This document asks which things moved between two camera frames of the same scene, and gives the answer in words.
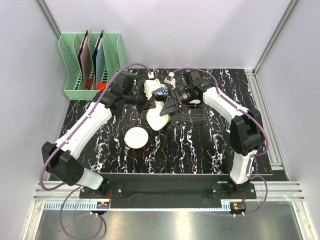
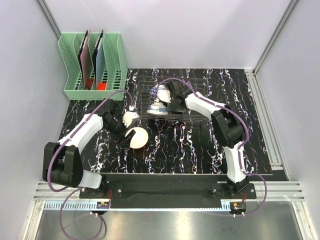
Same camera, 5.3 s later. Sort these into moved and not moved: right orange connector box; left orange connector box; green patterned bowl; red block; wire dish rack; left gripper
Moved: green patterned bowl; left gripper
Not moved: wire dish rack; right orange connector box; red block; left orange connector box
